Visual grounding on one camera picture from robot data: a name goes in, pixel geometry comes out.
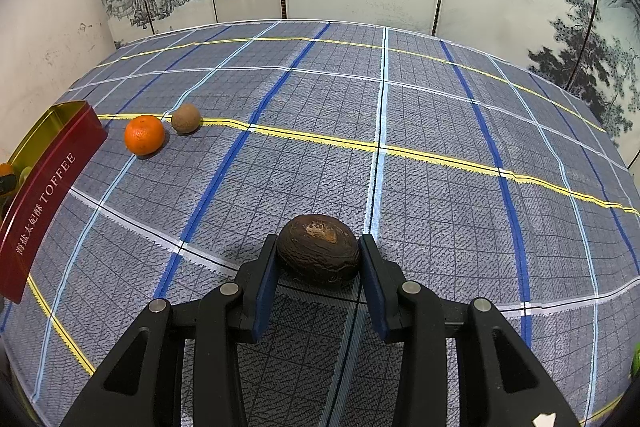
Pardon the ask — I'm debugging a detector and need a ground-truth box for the dark brown passion fruit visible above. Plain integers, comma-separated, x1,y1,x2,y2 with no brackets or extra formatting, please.
276,214,361,290

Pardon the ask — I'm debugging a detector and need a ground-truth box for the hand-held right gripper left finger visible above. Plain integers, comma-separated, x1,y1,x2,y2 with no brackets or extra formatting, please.
60,234,281,427

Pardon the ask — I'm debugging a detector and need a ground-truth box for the light brown round fruit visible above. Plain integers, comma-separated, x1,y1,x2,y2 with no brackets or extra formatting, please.
171,103,203,136

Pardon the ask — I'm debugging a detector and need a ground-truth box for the red and gold tin box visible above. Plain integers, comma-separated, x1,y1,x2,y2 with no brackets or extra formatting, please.
0,102,109,305

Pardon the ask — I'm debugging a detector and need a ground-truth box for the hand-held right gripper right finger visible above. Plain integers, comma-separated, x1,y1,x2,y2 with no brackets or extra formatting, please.
357,233,583,427

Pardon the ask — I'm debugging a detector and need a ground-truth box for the blue plaid tablecloth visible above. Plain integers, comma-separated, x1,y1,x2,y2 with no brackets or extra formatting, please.
0,21,640,427

